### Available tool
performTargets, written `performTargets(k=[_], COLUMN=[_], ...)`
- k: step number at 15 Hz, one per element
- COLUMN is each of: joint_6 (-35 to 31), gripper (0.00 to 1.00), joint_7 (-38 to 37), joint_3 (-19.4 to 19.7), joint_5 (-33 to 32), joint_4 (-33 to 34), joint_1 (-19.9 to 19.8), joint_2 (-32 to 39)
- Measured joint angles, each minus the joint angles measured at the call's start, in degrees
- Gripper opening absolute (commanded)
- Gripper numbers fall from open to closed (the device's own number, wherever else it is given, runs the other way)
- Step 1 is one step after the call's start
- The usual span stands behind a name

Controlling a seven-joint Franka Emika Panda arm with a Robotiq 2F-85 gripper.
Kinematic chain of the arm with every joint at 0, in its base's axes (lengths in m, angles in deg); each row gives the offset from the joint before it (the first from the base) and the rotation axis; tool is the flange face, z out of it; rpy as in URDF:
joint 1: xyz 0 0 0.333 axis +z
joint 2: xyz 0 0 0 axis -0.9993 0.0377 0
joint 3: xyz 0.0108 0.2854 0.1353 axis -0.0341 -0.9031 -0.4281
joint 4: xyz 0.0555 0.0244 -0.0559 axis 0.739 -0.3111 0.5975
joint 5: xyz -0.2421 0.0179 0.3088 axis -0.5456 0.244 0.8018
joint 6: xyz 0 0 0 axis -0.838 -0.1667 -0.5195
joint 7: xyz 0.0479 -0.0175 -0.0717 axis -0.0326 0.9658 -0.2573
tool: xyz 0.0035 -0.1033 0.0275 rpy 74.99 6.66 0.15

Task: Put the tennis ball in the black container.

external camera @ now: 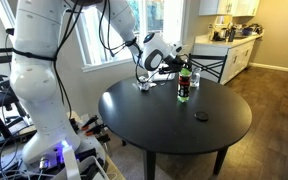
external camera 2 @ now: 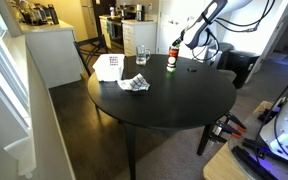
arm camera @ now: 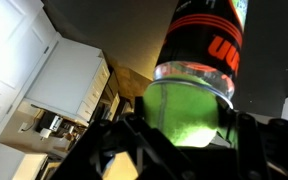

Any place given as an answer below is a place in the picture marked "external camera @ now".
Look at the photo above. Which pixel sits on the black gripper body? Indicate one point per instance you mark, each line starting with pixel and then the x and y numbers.
pixel 175 61

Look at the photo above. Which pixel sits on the checkered dish cloth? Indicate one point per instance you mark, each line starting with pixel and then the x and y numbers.
pixel 144 85

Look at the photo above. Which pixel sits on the white upper wall cabinets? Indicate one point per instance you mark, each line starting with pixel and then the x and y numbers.
pixel 229 7

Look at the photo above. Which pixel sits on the round black table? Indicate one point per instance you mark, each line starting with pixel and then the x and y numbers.
pixel 174 123

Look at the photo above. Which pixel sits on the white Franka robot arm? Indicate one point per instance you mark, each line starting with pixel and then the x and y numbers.
pixel 40 83

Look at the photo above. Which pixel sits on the white framed window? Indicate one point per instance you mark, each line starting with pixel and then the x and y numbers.
pixel 94 43

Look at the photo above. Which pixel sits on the black dining chair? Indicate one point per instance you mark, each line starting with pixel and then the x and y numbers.
pixel 207 66

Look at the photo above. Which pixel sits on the black round lid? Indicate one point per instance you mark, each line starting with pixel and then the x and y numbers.
pixel 201 116

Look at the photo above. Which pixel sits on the clear glass mug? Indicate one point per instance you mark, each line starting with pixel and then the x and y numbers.
pixel 195 79

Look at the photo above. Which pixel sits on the silver kettle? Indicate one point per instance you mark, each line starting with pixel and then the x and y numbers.
pixel 222 33

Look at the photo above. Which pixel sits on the white kitchen counter cabinet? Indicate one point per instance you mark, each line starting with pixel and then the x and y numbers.
pixel 234 56

